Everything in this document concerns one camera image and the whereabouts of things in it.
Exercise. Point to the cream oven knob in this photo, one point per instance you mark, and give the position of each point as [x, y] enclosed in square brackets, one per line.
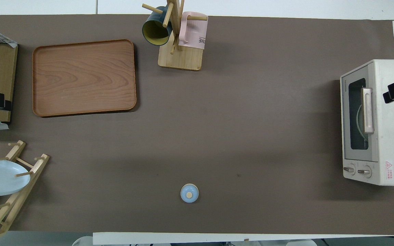
[364, 171]
[349, 169]

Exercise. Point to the red warning sticker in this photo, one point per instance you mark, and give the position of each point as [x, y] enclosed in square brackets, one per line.
[389, 170]

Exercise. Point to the brown wooden serving tray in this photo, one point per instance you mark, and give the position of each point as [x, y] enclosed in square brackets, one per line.
[84, 78]

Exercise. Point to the wooden dish rack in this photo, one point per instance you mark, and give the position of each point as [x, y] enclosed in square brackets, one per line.
[15, 201]

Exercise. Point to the brown table mat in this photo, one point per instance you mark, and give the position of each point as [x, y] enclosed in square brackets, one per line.
[238, 136]

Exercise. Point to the dark blue mug yellow inside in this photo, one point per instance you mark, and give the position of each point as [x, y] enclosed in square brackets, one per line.
[154, 32]

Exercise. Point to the wooden mug tree stand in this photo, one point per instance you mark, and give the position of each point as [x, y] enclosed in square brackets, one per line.
[180, 59]

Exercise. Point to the pink mug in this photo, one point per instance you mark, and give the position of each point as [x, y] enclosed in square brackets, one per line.
[192, 32]

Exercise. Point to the blue bell wooden knob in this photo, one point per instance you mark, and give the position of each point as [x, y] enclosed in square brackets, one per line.
[189, 193]

